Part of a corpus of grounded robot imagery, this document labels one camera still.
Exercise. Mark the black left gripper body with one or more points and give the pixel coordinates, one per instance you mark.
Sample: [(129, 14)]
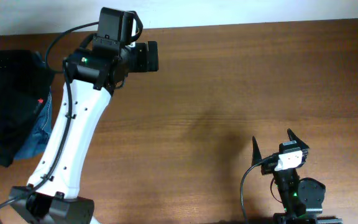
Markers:
[(151, 56)]

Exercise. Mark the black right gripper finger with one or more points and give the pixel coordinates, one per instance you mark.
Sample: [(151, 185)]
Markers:
[(256, 155), (293, 137)]

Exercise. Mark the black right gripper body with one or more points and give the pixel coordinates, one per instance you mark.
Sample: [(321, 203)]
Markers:
[(270, 167)]

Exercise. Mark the dark green t-shirt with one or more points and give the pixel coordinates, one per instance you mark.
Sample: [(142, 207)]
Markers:
[(18, 113)]

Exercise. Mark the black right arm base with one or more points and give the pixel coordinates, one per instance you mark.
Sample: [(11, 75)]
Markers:
[(280, 218)]

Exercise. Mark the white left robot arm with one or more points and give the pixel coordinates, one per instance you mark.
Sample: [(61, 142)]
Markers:
[(93, 72)]

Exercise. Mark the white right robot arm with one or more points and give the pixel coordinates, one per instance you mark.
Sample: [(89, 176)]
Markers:
[(301, 198)]

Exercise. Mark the folded blue jeans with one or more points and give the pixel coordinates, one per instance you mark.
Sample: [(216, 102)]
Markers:
[(38, 138)]

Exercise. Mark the black folded garment with logo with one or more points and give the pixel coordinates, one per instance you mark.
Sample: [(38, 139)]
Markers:
[(25, 72)]

